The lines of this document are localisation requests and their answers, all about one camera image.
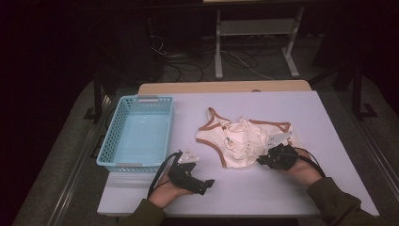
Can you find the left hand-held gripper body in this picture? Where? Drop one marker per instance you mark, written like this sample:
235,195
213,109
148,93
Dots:
180,177

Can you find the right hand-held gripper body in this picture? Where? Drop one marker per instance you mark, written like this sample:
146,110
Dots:
284,157

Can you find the cream baby bodysuit brown trim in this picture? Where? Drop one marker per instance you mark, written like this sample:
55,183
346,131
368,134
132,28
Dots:
238,141

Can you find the blue plastic basket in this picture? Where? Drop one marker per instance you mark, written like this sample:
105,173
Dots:
138,138

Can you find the person's left hand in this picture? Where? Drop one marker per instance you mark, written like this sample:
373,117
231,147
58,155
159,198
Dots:
163,194

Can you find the wooden table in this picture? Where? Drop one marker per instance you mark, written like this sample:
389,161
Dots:
219,86

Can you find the black metal stand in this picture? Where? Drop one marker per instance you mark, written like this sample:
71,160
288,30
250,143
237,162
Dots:
98,94
357,91

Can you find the grey metal stand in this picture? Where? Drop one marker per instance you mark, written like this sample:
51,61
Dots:
218,47

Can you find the metal floor rail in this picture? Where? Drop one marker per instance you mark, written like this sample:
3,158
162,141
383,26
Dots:
376,163
72,185

